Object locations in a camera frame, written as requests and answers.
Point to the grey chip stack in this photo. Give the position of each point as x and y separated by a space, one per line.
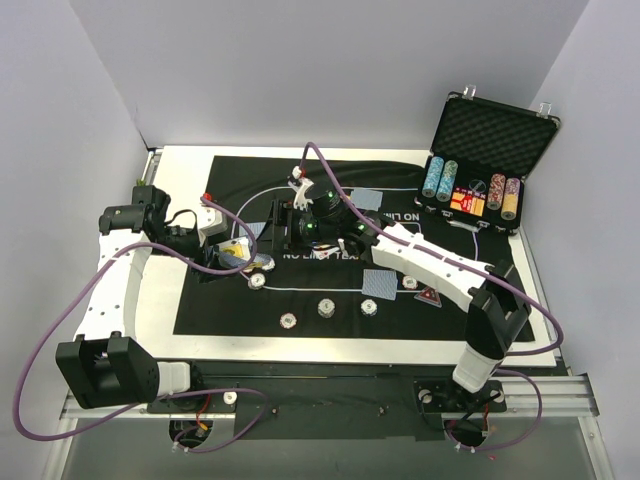
326 308

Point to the red chip row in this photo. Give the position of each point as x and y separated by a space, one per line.
496 191

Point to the black poker table mat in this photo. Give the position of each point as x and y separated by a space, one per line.
225 306

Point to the grey chips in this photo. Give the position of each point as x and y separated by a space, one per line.
257 281

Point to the green chip row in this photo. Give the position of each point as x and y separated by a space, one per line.
447 181

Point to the red triangle dealer marker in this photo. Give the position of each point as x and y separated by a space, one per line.
429 296

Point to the aluminium rail frame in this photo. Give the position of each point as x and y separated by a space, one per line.
551 401

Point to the blue backed card fan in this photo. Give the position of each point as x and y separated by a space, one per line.
255 227

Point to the yellow chip row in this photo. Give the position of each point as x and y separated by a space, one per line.
510 199

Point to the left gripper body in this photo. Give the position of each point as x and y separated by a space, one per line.
208 259

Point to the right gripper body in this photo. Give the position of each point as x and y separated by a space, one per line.
279 223

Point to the blue chip stack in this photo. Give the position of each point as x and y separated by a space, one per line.
368 307

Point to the blue backed dealt card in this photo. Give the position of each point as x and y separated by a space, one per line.
381 284

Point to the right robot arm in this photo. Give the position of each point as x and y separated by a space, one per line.
490 295

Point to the red white chip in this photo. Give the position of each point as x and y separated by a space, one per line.
288 320
409 283

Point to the face up ace card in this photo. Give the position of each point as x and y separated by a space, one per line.
322 247

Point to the black aluminium chip case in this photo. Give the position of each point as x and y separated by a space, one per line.
486 137

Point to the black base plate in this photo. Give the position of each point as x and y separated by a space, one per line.
296 401

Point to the red card deck in case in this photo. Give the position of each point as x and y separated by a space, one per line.
468 201

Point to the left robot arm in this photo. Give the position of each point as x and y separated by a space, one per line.
104 365

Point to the red white chip front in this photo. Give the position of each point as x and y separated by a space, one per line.
288 320

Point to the light blue chip row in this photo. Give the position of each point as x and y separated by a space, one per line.
432 177

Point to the blue backed card top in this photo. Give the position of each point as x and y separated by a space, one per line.
366 199

